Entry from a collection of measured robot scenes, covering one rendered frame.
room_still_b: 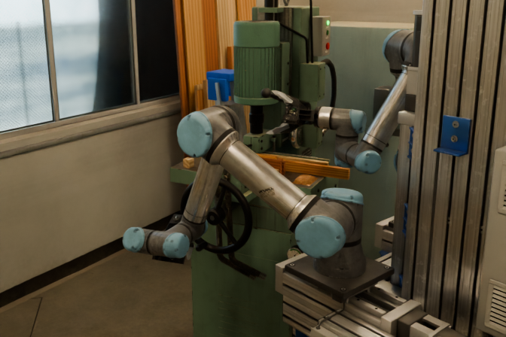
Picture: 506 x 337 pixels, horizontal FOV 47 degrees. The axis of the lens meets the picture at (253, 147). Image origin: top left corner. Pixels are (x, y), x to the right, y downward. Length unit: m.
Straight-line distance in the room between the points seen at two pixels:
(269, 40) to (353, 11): 2.49
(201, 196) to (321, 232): 0.47
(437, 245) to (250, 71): 0.96
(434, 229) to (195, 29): 2.51
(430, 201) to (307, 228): 0.35
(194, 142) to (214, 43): 2.49
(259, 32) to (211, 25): 1.84
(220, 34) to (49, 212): 1.64
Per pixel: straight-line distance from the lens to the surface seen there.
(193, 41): 3.79
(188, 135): 1.56
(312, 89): 2.37
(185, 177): 2.32
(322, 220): 1.46
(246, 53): 2.18
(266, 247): 2.25
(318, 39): 2.44
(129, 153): 3.67
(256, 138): 2.26
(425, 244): 1.67
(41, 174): 3.27
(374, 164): 1.84
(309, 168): 2.25
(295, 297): 1.80
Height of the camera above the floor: 1.58
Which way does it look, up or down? 15 degrees down
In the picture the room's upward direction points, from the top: straight up
